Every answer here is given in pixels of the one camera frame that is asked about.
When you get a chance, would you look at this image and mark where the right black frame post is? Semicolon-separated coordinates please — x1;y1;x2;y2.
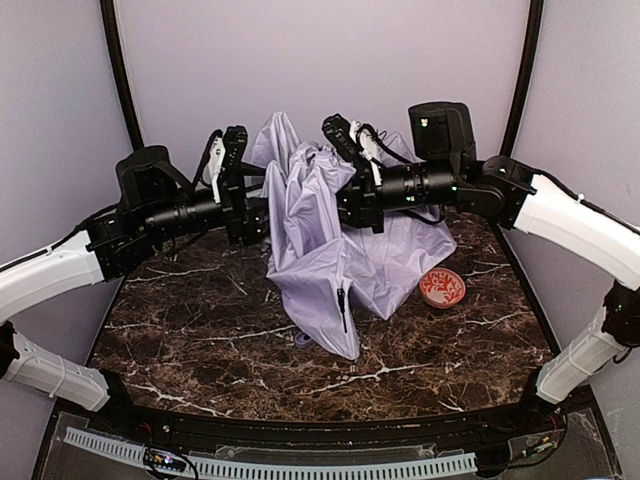
500;0;544;156

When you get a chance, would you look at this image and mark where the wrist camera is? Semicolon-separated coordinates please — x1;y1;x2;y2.
193;125;248;205
321;114;386;186

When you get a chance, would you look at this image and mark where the black front rail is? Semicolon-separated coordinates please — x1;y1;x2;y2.
134;406;524;450

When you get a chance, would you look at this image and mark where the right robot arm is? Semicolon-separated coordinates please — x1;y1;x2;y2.
322;101;639;411

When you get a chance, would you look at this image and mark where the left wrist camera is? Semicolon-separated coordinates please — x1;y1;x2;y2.
193;125;248;205

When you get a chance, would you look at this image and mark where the red patterned ceramic bowl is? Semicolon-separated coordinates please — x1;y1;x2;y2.
419;267;466;309

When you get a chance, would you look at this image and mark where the left black frame post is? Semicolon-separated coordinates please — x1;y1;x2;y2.
99;0;144;150

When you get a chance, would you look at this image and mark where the lavender folding umbrella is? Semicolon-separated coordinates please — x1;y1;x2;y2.
250;112;457;360

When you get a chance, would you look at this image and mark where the small circuit board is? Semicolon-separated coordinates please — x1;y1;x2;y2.
142;449;187;473

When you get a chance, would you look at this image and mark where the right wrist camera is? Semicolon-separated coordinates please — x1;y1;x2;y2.
321;114;386;186

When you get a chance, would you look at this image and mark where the grey slotted cable duct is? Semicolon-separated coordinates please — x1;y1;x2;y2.
63;427;478;480

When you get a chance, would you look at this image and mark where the black frame post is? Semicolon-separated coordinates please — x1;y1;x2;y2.
99;0;144;150
500;0;544;156

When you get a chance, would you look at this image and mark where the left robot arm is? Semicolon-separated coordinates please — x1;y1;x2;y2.
1;137;268;412

